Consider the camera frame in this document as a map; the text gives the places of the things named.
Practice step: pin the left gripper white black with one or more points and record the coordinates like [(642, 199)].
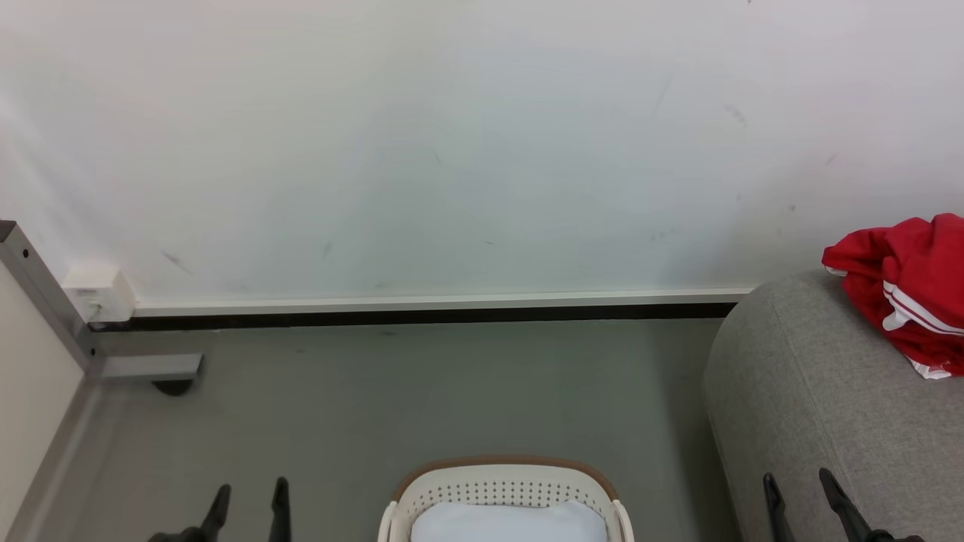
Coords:
[(177, 537)]

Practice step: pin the white wall socket box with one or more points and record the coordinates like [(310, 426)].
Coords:
[(98, 293)]

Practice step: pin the white perforated laundry basket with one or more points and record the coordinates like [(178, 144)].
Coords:
[(497, 485)]

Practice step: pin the white cloth in basket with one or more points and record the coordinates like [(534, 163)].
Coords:
[(512, 523)]

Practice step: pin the beige partition panel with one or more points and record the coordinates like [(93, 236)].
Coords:
[(30, 391)]

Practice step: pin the grey partition foot bar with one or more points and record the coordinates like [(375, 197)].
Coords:
[(151, 366)]

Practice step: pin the red garment with white stripes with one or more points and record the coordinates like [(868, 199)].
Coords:
[(915, 293)]

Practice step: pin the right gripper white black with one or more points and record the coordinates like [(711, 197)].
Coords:
[(896, 538)]

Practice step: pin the grey fabric sofa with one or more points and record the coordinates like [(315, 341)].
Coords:
[(813, 421)]

